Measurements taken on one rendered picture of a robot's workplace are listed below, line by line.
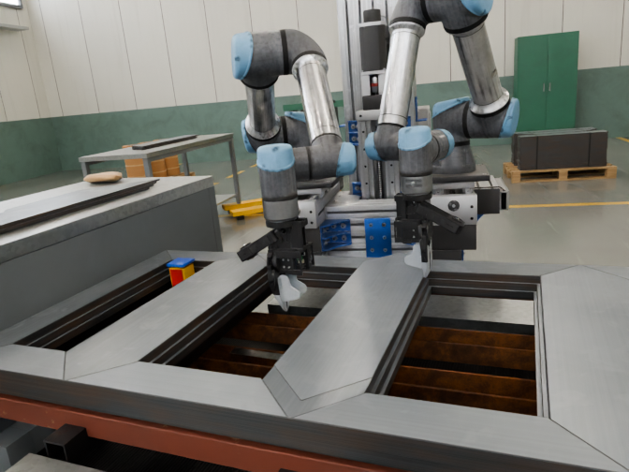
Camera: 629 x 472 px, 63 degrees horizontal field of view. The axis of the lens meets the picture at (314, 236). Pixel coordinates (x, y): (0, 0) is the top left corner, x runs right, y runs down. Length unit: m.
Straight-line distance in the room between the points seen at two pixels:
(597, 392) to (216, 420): 0.58
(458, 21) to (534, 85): 9.07
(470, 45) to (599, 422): 1.00
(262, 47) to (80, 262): 0.76
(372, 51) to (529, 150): 5.40
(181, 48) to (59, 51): 3.07
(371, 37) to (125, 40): 11.38
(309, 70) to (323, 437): 0.89
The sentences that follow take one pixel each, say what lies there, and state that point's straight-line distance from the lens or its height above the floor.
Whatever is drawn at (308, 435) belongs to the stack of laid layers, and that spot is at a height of 0.84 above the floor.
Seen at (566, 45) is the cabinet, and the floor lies 1.73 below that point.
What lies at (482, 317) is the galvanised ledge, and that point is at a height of 0.68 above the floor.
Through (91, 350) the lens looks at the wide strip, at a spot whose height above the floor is 0.87.
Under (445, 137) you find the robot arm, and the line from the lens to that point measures 1.32.
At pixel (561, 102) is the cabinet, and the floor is 0.76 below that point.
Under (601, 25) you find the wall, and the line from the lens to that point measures 11.38.
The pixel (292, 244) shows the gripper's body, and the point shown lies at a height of 1.02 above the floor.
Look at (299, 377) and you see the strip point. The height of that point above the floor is 0.87.
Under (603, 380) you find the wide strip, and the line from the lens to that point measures 0.93.
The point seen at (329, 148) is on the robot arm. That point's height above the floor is 1.20.
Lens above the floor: 1.33
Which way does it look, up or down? 15 degrees down
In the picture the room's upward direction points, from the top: 5 degrees counter-clockwise
